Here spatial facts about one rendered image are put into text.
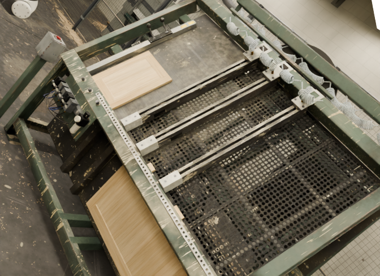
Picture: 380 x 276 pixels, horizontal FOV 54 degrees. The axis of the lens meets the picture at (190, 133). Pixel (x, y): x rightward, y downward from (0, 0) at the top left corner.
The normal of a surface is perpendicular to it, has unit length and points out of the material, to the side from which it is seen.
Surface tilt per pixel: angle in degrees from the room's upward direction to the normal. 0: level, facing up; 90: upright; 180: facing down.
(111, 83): 58
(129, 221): 90
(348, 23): 90
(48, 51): 90
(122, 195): 90
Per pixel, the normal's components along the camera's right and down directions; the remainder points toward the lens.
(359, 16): -0.51, -0.23
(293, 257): -0.07, -0.57
